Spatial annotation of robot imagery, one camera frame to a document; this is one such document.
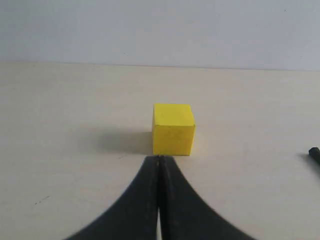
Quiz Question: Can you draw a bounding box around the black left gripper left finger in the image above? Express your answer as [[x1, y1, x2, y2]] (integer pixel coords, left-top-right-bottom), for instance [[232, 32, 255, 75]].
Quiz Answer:
[[68, 156, 159, 240]]

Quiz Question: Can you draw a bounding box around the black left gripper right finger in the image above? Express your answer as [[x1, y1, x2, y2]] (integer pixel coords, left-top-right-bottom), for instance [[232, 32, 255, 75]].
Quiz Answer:
[[158, 156, 253, 240]]

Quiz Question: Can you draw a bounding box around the yellow cube block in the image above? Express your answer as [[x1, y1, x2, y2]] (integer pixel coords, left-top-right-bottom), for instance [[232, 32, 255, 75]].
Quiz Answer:
[[152, 103, 196, 156]]

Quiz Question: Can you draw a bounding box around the black and white marker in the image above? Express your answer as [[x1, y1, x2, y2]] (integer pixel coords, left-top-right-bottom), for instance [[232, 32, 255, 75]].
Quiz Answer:
[[308, 147, 320, 167]]

